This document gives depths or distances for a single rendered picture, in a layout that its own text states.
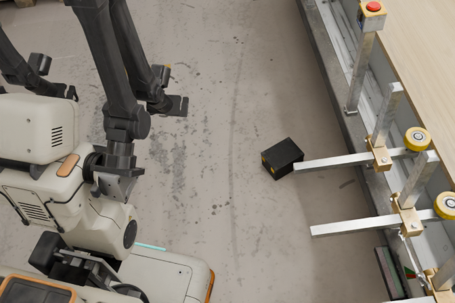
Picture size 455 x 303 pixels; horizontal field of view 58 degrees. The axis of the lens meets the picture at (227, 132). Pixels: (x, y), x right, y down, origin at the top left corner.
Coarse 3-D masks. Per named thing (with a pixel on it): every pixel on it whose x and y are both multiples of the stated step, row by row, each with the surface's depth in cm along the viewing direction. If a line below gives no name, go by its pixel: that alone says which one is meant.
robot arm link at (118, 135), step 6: (114, 120) 106; (120, 120) 105; (126, 120) 105; (114, 126) 106; (120, 126) 105; (126, 126) 105; (108, 132) 105; (114, 132) 105; (120, 132) 104; (126, 132) 104; (108, 138) 105; (114, 138) 105; (120, 138) 104; (126, 138) 105
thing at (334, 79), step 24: (312, 24) 206; (312, 48) 206; (336, 72) 185; (336, 96) 177; (360, 120) 168; (360, 144) 161; (360, 168) 155; (384, 192) 148; (384, 240) 140; (408, 240) 136; (408, 288) 127
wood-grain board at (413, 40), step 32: (384, 0) 181; (416, 0) 179; (448, 0) 177; (384, 32) 168; (416, 32) 167; (448, 32) 165; (416, 64) 156; (448, 64) 155; (416, 96) 147; (448, 96) 146; (448, 128) 138; (448, 160) 130
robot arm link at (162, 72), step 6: (156, 66) 122; (162, 66) 122; (156, 72) 122; (162, 72) 123; (168, 72) 124; (162, 78) 123; (168, 78) 125; (162, 84) 123; (156, 90) 115; (162, 90) 119; (156, 96) 115; (162, 96) 120
